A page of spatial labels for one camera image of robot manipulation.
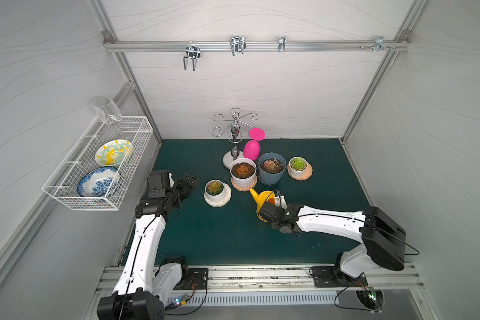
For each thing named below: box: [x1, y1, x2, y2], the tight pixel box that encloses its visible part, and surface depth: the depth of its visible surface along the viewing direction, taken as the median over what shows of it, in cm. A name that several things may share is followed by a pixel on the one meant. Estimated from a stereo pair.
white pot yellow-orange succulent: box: [204, 179, 226, 202], surface depth 93 cm
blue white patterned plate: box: [77, 166, 119, 197], surface depth 63 cm
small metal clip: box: [278, 36, 286, 52], surface depth 80 cm
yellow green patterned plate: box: [94, 139, 134, 167], surface depth 71 cm
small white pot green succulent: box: [288, 156, 308, 178], surface depth 100 cm
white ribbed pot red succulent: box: [229, 157, 258, 188], surface depth 97 cm
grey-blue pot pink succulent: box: [257, 152, 287, 186], surface depth 99 cm
